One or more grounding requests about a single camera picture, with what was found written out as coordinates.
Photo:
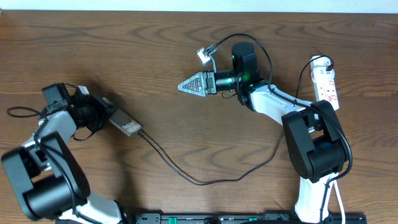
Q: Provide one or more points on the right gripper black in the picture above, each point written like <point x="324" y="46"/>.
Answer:
<point x="204" y="84"/>

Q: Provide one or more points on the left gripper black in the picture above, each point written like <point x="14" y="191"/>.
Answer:
<point x="100" y="106"/>

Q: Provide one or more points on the Galaxy smartphone with bronze screen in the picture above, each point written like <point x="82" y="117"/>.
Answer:
<point x="124" y="122"/>

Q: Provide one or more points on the white power strip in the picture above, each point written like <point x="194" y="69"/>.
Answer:
<point x="323" y="78"/>

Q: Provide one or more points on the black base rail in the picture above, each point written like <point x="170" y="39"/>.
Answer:
<point x="175" y="218"/>

